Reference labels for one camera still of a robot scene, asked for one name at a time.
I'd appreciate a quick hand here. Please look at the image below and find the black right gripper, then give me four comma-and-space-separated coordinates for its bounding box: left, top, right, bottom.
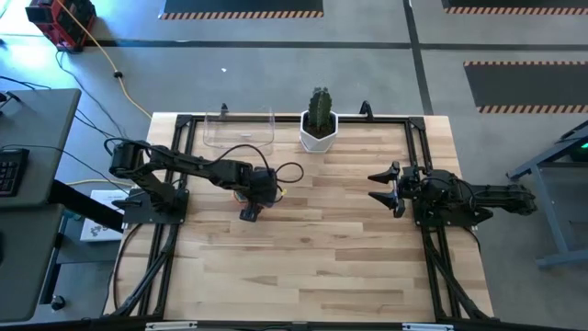
367, 160, 433, 220

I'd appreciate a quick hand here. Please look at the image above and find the clear plastic basket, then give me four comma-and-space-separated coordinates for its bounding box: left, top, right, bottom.
203, 105, 277, 151

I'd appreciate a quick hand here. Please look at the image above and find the white plant pot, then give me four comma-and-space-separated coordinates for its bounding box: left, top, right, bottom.
299, 108, 340, 154

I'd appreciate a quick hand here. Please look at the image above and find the green cactus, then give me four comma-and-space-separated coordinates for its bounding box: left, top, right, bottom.
307, 86, 334, 133

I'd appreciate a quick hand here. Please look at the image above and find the white printed paper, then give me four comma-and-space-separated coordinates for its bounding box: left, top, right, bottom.
80, 188, 132, 244

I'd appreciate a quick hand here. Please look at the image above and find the grey metal side table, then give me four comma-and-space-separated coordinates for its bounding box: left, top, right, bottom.
504, 120, 588, 270

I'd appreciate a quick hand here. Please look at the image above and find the black mat striped edge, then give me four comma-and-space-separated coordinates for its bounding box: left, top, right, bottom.
441, 0, 588, 15
463, 60, 588, 114
158, 0, 325, 21

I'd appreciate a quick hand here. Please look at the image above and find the black desk support beam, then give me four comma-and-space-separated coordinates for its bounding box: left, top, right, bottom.
48, 179, 126, 234

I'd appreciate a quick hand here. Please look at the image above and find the black device green light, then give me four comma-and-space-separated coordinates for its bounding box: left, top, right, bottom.
569, 137, 588, 162

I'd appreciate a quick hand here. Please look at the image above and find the grey desk top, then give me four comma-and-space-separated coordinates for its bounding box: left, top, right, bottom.
0, 204, 65, 323
0, 87, 83, 209

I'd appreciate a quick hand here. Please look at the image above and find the red and black equipment box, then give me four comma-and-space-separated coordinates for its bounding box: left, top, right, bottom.
25, 0, 97, 52

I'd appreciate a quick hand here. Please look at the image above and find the black keyboard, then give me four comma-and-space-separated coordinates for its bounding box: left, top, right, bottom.
0, 147, 30, 198

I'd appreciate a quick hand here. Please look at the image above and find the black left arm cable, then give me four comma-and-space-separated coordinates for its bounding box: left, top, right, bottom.
103, 136, 305, 185

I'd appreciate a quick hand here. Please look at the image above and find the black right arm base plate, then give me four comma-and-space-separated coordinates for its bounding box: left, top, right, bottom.
411, 189, 495, 230

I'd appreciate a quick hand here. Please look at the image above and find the black metal table frame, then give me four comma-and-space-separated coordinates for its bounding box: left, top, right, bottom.
106, 112, 496, 323

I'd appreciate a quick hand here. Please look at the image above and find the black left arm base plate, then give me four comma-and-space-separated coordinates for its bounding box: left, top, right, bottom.
122, 188, 190, 226

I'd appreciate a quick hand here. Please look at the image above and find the silver edge bracket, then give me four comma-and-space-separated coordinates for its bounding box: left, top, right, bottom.
402, 323, 455, 331
145, 321, 198, 331

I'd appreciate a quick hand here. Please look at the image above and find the yellow floor cable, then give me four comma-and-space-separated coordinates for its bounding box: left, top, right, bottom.
54, 0, 153, 120

